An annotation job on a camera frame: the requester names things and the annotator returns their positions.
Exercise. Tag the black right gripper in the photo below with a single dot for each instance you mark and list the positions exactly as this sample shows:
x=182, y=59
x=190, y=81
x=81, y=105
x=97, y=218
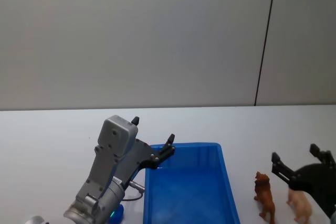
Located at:
x=317, y=182

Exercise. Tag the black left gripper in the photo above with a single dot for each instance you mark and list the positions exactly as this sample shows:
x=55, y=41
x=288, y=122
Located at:
x=143, y=155

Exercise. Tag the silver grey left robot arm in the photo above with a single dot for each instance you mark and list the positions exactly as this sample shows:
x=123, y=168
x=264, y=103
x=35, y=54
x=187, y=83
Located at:
x=105, y=161

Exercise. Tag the pale pink pig toy figure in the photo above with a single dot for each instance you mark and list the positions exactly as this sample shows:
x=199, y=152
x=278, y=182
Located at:
x=299, y=203

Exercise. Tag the brown lion toy figure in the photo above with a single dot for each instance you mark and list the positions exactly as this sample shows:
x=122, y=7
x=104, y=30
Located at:
x=265, y=192

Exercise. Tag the blue plastic bin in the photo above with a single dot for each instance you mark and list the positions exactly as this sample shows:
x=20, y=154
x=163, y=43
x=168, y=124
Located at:
x=189, y=190

